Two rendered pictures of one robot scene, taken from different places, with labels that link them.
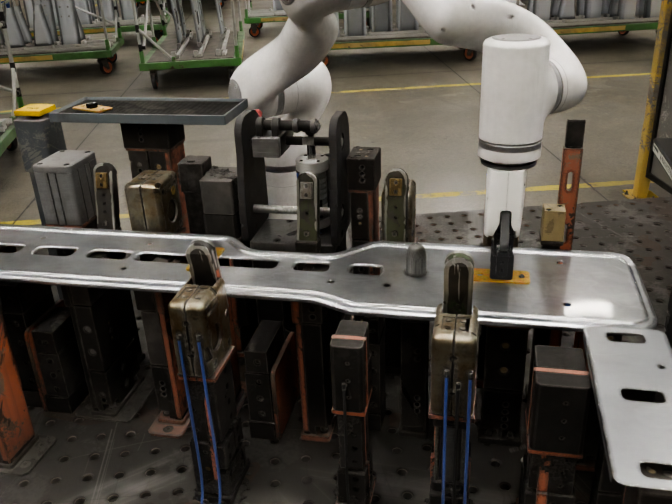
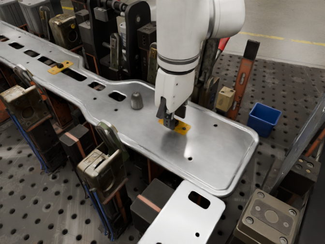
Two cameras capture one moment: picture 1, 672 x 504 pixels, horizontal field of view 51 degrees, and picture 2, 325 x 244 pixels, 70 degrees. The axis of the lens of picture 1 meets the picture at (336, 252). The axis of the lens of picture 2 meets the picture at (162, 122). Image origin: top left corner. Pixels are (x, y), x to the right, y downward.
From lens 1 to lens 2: 0.64 m
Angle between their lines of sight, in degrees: 27
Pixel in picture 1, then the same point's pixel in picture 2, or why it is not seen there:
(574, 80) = (227, 17)
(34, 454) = (9, 123)
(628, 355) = (186, 215)
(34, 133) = not seen: outside the picture
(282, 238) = not seen: hidden behind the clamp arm
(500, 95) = (159, 20)
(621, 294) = (228, 163)
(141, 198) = (54, 27)
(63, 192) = (30, 17)
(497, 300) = (156, 141)
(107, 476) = (24, 142)
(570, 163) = (244, 68)
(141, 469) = not seen: hidden behind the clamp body
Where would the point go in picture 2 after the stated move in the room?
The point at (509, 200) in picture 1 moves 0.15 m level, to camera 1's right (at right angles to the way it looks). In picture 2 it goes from (165, 92) to (238, 111)
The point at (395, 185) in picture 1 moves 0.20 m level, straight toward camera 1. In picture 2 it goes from (153, 52) to (113, 88)
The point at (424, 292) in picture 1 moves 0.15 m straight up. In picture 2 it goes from (127, 121) to (120, 73)
